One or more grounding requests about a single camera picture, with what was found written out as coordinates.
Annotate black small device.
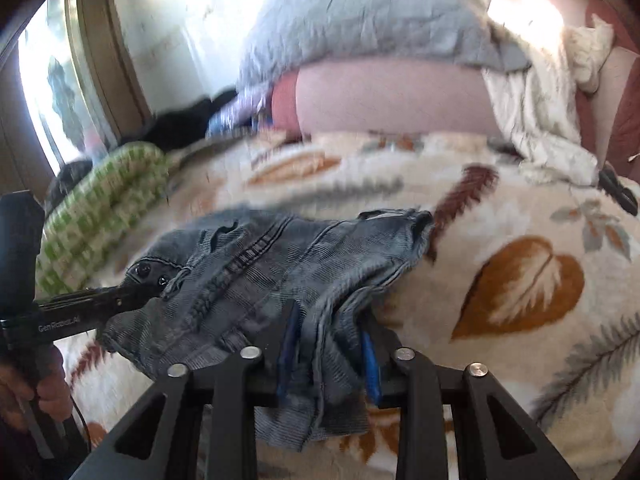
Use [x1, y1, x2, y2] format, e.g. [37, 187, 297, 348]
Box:
[598, 162, 639, 217]

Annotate dark red pillow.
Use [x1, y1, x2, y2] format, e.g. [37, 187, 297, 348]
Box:
[576, 0, 639, 182]

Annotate grey blue denim pants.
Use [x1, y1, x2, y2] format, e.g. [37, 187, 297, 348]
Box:
[99, 208, 433, 451]

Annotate wooden door frame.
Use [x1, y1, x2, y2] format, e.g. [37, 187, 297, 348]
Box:
[77, 0, 151, 139]

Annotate green white patterned cloth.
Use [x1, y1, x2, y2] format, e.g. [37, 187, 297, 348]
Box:
[35, 142, 172, 299]

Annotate white crumpled cloth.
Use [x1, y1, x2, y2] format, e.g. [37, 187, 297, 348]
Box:
[482, 15, 615, 186]

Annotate grey quilted blanket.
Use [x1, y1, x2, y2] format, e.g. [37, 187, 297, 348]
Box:
[236, 0, 529, 89]

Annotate cream leaf pattern fleece blanket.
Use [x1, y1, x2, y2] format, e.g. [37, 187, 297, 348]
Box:
[61, 131, 639, 479]

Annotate pink bed sheet mattress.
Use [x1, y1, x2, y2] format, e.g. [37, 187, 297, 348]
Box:
[270, 58, 500, 136]

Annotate black clothing pile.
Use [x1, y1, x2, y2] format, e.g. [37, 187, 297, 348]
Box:
[118, 88, 238, 153]

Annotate left hand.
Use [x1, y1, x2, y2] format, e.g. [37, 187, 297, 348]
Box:
[0, 346, 73, 432]

